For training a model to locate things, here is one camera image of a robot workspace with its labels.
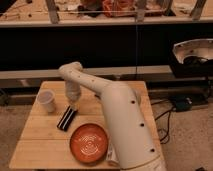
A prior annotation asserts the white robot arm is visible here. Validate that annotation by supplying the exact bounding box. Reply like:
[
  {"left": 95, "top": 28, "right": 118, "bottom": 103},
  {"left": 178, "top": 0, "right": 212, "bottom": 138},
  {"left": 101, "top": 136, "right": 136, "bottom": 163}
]
[{"left": 59, "top": 62, "right": 167, "bottom": 171}]

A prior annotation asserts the silver metal dome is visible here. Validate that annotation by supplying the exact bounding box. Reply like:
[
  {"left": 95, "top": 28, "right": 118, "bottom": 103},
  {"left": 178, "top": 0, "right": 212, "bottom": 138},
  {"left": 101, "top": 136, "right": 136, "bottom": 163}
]
[{"left": 173, "top": 38, "right": 213, "bottom": 64}]

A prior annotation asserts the black power adapter box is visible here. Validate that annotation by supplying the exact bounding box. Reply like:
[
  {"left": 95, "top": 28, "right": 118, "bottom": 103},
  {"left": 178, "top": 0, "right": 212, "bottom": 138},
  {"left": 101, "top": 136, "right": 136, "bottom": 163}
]
[{"left": 170, "top": 95, "right": 194, "bottom": 112}]

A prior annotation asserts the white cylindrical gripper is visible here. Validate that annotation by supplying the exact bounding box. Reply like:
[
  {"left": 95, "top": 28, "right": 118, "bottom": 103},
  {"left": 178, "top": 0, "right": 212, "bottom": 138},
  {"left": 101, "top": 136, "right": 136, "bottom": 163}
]
[{"left": 65, "top": 81, "right": 81, "bottom": 110}]

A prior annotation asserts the black cable on floor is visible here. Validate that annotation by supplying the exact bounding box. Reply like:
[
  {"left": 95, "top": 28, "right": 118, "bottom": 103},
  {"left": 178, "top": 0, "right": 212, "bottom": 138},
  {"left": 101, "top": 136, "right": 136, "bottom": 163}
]
[{"left": 153, "top": 108, "right": 176, "bottom": 145}]

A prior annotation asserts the wooden table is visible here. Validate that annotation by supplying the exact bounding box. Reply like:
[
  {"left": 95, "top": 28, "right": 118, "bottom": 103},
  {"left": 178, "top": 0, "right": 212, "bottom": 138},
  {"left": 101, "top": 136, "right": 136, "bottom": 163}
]
[{"left": 9, "top": 81, "right": 159, "bottom": 171}]

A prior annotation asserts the white plastic bottle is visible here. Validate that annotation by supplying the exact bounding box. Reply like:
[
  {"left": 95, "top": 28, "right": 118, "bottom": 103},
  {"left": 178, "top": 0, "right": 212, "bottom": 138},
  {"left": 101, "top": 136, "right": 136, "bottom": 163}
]
[{"left": 106, "top": 143, "right": 119, "bottom": 166}]

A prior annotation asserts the orange round plate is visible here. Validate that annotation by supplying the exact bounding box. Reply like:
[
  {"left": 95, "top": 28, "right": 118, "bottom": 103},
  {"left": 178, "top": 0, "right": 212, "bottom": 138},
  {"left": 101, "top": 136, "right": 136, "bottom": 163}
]
[{"left": 70, "top": 123, "right": 108, "bottom": 164}]

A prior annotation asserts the orange object on shelf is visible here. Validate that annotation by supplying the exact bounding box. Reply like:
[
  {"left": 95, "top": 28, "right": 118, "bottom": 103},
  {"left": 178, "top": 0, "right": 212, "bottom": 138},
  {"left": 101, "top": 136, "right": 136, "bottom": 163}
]
[{"left": 102, "top": 0, "right": 135, "bottom": 17}]

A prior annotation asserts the translucent plastic cup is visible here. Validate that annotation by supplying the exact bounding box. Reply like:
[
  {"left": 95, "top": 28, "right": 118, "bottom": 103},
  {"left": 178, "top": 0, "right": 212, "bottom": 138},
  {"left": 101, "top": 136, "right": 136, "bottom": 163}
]
[{"left": 37, "top": 89, "right": 55, "bottom": 113}]

